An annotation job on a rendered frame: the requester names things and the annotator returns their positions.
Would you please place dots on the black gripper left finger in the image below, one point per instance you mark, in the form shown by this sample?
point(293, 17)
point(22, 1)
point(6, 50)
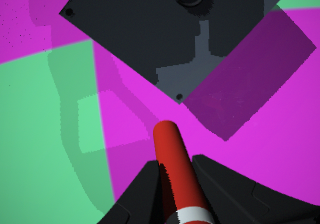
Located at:
point(142, 201)

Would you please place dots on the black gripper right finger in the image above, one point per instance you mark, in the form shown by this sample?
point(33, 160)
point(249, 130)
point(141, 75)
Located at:
point(232, 198)

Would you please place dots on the dark grey panel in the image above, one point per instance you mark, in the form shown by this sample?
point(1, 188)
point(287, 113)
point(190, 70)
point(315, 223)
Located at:
point(174, 44)

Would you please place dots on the red cylindrical peg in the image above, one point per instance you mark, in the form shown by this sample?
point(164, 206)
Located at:
point(183, 200)

